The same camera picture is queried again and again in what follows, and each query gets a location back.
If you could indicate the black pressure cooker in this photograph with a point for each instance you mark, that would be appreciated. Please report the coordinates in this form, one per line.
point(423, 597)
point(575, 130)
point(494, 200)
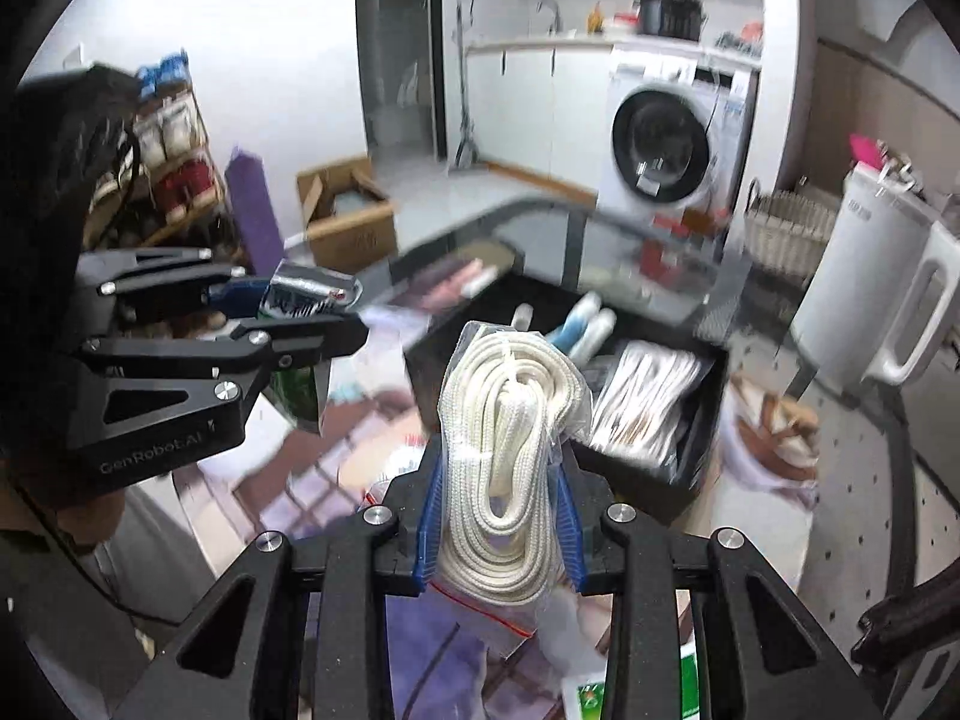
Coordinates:
point(671, 15)

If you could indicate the purple rolled mat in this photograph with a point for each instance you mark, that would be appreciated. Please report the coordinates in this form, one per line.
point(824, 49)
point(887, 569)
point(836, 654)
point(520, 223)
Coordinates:
point(255, 217)

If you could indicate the cardboard box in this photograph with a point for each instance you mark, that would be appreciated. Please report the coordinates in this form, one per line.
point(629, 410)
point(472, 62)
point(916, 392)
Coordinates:
point(352, 236)

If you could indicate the black storage box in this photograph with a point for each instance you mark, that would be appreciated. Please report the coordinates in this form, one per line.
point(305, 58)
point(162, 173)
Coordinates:
point(690, 465)

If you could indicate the green white packet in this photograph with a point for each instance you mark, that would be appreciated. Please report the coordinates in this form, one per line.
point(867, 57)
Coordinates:
point(585, 697)

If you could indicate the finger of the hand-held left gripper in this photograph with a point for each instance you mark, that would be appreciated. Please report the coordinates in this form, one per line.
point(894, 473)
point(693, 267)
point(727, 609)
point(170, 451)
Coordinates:
point(300, 334)
point(165, 277)

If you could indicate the person's body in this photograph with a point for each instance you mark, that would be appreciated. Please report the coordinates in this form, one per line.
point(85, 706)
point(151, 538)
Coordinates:
point(45, 562)

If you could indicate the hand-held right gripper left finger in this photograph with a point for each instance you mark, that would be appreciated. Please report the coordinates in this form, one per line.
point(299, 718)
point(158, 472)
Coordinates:
point(427, 517)

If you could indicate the yellow bottle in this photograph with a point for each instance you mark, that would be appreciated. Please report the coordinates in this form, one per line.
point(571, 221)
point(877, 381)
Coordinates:
point(595, 21)

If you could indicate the clear bag with brown item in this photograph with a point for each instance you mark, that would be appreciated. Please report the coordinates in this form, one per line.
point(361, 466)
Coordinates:
point(780, 435)

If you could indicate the white lower cabinets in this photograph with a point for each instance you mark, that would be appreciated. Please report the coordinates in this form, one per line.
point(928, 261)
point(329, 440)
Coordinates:
point(525, 105)

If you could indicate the dark framed door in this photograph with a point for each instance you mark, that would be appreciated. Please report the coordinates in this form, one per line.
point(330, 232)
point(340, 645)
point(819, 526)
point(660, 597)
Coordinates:
point(397, 52)

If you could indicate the shoe rack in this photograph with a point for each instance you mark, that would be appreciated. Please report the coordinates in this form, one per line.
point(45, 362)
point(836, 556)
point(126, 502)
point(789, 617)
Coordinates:
point(180, 142)

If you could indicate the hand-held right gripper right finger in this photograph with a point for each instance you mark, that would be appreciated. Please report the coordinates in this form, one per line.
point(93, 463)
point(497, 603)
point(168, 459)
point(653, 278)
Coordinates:
point(564, 529)

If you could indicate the wicker basket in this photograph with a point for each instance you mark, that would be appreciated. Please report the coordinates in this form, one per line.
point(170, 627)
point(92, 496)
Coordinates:
point(795, 232)

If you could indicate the kitchen faucet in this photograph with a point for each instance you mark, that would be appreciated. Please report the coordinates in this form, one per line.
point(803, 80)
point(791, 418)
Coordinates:
point(551, 15)

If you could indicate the white washing machine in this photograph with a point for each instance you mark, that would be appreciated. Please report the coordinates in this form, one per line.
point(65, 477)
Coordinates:
point(660, 135)

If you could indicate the red shoes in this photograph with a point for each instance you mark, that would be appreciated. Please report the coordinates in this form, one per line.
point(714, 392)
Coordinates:
point(187, 184)

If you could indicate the white electric kettle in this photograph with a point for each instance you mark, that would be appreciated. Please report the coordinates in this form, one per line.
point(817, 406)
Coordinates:
point(855, 277)

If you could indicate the green silver foil packet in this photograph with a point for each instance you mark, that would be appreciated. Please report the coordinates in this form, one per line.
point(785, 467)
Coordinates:
point(300, 291)

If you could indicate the printed anime mat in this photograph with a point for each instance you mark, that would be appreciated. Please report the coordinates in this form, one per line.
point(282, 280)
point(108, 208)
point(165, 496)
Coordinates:
point(330, 465)

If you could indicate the white plush toy blue ears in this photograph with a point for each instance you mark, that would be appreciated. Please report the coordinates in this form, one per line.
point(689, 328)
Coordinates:
point(581, 319)

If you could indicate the red box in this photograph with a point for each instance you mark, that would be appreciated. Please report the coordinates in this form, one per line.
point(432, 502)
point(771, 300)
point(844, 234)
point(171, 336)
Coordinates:
point(667, 229)

